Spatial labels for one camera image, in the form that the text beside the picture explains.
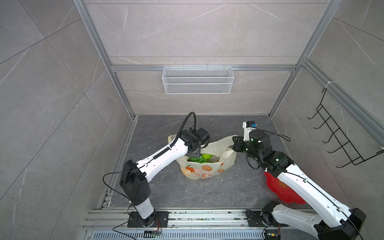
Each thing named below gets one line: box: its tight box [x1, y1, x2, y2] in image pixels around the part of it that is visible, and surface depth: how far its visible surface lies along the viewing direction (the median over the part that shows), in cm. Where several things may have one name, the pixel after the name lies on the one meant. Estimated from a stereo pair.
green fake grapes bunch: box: [187, 156, 208, 163], surface depth 91 cm
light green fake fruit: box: [201, 153, 214, 160], surface depth 94 cm
